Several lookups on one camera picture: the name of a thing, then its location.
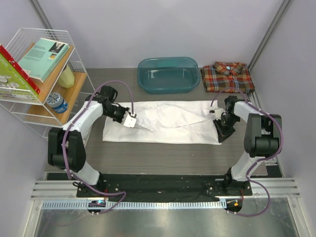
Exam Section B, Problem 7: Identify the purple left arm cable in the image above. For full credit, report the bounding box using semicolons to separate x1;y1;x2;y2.
46;80;136;227

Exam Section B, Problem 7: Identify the white long sleeve shirt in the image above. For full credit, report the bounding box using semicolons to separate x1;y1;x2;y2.
102;101;219;145

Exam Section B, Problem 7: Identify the white wire shelf rack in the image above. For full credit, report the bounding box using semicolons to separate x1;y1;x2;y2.
0;28;95;141

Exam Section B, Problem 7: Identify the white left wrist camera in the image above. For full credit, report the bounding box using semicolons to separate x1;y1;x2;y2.
122;112;137;128

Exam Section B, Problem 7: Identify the teal plastic basin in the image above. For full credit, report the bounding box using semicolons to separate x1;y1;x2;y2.
137;57;201;94

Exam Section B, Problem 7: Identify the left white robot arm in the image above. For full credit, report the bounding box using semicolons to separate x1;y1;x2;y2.
48;85;136;197

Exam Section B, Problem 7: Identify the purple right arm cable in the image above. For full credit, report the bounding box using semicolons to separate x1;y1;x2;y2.
209;87;283;218

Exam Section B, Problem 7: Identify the slotted grey cable duct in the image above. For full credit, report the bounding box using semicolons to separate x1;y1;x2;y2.
42;199;227;210

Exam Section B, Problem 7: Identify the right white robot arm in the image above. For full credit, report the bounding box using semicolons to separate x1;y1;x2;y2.
209;96;283;196

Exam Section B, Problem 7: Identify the blue white round jar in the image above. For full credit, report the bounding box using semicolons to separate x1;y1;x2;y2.
46;92;68;114

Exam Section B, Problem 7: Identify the teal paperback book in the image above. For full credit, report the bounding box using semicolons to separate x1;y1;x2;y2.
18;38;70;83

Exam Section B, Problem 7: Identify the green book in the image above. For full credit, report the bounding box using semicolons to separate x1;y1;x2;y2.
0;55;38;103

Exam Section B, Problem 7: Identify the aluminium frame rail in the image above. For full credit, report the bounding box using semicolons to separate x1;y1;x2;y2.
31;178;301;200

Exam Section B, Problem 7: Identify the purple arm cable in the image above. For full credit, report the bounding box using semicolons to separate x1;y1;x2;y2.
209;87;283;218
46;80;136;227

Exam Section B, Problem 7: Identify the bagged manual booklet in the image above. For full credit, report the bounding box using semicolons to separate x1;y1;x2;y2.
72;101;92;146

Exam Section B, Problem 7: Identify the folded plaid flannel shirt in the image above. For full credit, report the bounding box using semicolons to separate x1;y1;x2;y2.
200;62;255;94

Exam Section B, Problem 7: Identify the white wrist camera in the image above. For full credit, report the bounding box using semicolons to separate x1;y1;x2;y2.
209;108;226;120
122;112;137;128

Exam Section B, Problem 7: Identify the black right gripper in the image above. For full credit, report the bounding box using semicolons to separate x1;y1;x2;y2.
213;114;240;143

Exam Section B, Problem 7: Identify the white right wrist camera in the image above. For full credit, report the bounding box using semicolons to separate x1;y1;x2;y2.
209;108;226;120

